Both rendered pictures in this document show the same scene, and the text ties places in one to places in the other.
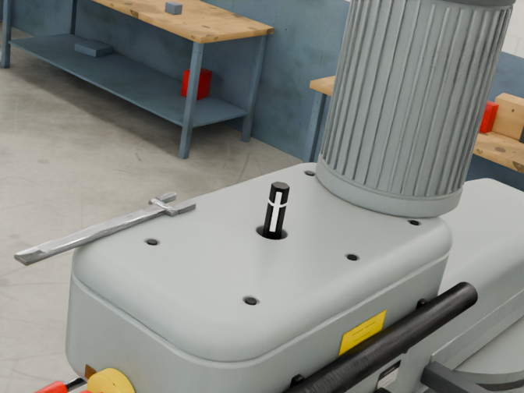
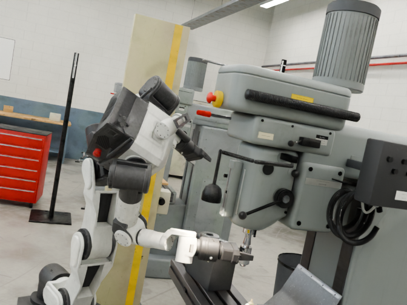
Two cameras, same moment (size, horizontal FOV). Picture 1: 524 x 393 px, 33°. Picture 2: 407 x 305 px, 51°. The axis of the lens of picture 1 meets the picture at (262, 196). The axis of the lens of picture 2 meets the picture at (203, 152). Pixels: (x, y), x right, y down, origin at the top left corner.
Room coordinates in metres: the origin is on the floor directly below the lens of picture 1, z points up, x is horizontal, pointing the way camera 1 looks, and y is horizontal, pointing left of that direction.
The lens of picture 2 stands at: (-0.55, -0.72, 1.71)
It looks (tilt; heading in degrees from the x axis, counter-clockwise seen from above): 6 degrees down; 34
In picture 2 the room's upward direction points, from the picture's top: 11 degrees clockwise
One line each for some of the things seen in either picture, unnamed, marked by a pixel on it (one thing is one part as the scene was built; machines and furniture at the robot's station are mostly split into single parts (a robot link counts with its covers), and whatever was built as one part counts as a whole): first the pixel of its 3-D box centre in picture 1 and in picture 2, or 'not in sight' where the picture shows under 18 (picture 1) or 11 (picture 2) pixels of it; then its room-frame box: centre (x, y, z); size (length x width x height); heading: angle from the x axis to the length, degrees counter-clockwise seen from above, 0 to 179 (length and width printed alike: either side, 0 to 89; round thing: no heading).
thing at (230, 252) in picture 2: not in sight; (221, 251); (0.86, 0.05, 1.19); 0.13 x 0.12 x 0.10; 41
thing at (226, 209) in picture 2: not in sight; (231, 188); (0.83, 0.05, 1.45); 0.04 x 0.04 x 0.21; 54
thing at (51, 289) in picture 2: not in sight; (69, 296); (0.85, 0.83, 0.68); 0.21 x 0.20 x 0.13; 76
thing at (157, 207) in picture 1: (109, 226); (232, 66); (0.85, 0.16, 1.89); 0.24 x 0.04 x 0.01; 147
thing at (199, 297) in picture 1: (269, 286); (280, 98); (0.93, -0.03, 1.81); 0.47 x 0.26 x 0.16; 144
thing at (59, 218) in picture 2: not in sight; (63, 137); (2.87, 3.69, 1.06); 0.50 x 0.50 x 2.11; 54
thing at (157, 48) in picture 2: not in sight; (135, 172); (1.86, 1.46, 1.15); 0.52 x 0.40 x 2.30; 144
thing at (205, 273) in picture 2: not in sight; (211, 259); (1.09, 0.22, 1.05); 0.22 x 0.12 x 0.20; 64
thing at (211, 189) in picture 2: not in sight; (212, 192); (0.73, 0.06, 1.43); 0.07 x 0.07 x 0.06
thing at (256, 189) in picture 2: not in sight; (259, 185); (0.92, -0.02, 1.47); 0.21 x 0.19 x 0.32; 54
